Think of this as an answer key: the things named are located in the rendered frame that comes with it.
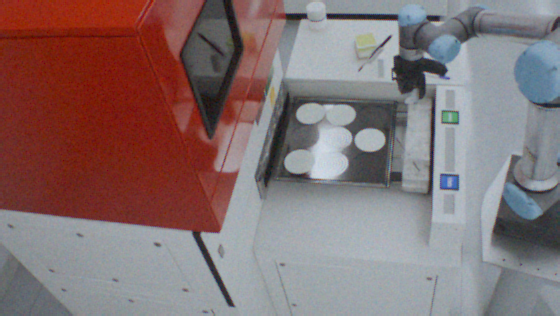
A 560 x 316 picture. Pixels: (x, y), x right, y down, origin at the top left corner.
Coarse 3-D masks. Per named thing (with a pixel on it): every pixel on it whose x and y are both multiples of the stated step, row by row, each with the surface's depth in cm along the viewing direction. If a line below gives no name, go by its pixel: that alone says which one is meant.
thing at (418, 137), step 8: (408, 112) 192; (416, 112) 192; (424, 112) 191; (408, 120) 190; (416, 120) 190; (424, 120) 189; (408, 128) 188; (416, 128) 187; (424, 128) 187; (408, 136) 186; (416, 136) 185; (424, 136) 185; (408, 144) 183; (416, 144) 183; (424, 144) 182; (408, 168) 177; (424, 168) 176; (408, 184) 173; (424, 192) 173
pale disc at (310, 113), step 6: (300, 108) 198; (306, 108) 197; (312, 108) 197; (318, 108) 197; (300, 114) 196; (306, 114) 196; (312, 114) 195; (318, 114) 195; (324, 114) 194; (300, 120) 194; (306, 120) 194; (312, 120) 193; (318, 120) 193
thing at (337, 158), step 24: (360, 120) 190; (384, 120) 189; (288, 144) 188; (312, 144) 186; (336, 144) 185; (384, 144) 182; (312, 168) 180; (336, 168) 179; (360, 168) 177; (384, 168) 176
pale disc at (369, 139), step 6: (360, 132) 187; (366, 132) 187; (372, 132) 186; (378, 132) 186; (360, 138) 185; (366, 138) 185; (372, 138) 185; (378, 138) 184; (384, 138) 184; (360, 144) 184; (366, 144) 183; (372, 144) 183; (378, 144) 183; (366, 150) 182; (372, 150) 181
